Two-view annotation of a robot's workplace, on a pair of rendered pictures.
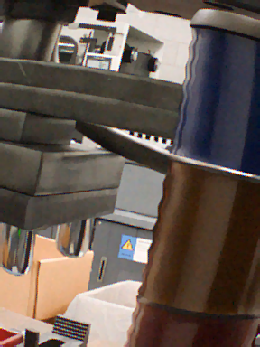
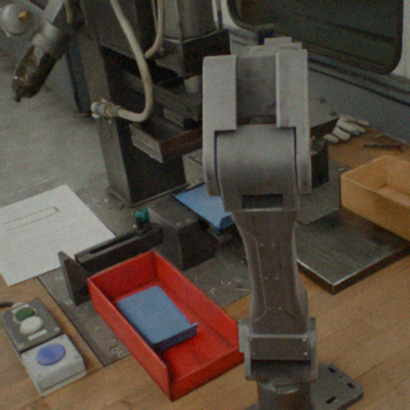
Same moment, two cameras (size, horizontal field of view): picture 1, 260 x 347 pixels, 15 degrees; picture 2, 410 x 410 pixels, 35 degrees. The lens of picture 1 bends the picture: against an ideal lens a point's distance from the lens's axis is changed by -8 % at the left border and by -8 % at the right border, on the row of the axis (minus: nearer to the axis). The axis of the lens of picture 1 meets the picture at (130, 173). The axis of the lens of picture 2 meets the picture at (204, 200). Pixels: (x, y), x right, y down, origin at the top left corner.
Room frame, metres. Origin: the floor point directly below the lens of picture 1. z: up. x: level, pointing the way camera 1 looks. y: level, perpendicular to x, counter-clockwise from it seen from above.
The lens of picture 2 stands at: (1.16, 0.83, 1.53)
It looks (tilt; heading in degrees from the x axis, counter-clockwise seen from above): 29 degrees down; 231
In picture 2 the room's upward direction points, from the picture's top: 8 degrees counter-clockwise
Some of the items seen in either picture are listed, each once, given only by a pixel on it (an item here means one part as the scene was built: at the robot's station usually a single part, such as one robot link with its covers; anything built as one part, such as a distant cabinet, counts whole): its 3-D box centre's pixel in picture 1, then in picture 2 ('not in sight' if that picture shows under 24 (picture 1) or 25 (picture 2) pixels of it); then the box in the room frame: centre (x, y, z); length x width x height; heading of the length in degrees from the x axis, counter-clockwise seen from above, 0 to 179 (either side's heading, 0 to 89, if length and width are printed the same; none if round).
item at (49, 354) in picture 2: not in sight; (51, 357); (0.90, 0.14, 0.93); 0.04 x 0.04 x 0.02
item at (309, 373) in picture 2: not in sight; (278, 347); (0.75, 0.43, 1.00); 0.09 x 0.06 x 0.06; 128
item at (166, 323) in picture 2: not in sight; (155, 312); (0.74, 0.17, 0.92); 0.15 x 0.07 x 0.03; 76
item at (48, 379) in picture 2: not in sight; (56, 371); (0.90, 0.14, 0.90); 0.07 x 0.07 x 0.06; 79
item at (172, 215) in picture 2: not in sight; (210, 199); (0.52, 0.07, 0.98); 0.20 x 0.10 x 0.01; 169
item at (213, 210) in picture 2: not in sight; (214, 199); (0.54, 0.11, 1.00); 0.15 x 0.07 x 0.03; 79
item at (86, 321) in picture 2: not in sight; (205, 222); (0.48, 0.00, 0.88); 0.65 x 0.50 x 0.03; 169
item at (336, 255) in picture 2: not in sight; (339, 247); (0.43, 0.27, 0.91); 0.17 x 0.16 x 0.02; 169
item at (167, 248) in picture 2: not in sight; (213, 220); (0.52, 0.07, 0.94); 0.20 x 0.10 x 0.07; 169
